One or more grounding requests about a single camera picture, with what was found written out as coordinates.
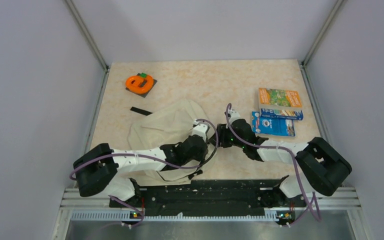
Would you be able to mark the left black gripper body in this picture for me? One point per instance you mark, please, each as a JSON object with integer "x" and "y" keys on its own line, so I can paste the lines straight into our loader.
{"x": 199, "y": 157}

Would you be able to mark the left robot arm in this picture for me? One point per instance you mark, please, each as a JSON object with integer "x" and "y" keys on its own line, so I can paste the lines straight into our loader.
{"x": 101, "y": 169}

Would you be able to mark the cream canvas backpack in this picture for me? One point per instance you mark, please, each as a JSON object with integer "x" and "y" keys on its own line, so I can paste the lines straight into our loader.
{"x": 169, "y": 125}

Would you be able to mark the dark square mat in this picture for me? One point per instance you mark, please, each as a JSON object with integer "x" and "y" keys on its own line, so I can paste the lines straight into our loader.
{"x": 144, "y": 89}

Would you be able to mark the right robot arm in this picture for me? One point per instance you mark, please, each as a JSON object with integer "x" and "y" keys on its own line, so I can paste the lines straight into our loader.
{"x": 318, "y": 166}

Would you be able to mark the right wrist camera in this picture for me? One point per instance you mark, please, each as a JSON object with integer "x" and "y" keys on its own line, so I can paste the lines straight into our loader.
{"x": 231, "y": 116}

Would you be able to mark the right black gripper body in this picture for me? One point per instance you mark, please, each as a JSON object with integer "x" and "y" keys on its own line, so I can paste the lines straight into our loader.
{"x": 228, "y": 138}

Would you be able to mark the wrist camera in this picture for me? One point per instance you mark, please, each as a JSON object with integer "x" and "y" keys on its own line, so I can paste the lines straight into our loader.
{"x": 200, "y": 129}
{"x": 231, "y": 116}

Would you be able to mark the orange green book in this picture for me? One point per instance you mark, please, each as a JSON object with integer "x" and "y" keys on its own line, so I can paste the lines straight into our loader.
{"x": 279, "y": 99}

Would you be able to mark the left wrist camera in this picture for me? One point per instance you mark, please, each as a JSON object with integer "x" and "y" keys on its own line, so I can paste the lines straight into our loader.
{"x": 200, "y": 129}

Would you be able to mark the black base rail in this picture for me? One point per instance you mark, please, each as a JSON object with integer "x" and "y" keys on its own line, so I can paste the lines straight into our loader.
{"x": 214, "y": 198}

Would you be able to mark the blue illustrated cover book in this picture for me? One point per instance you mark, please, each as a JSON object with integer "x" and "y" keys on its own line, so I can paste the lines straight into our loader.
{"x": 282, "y": 114}

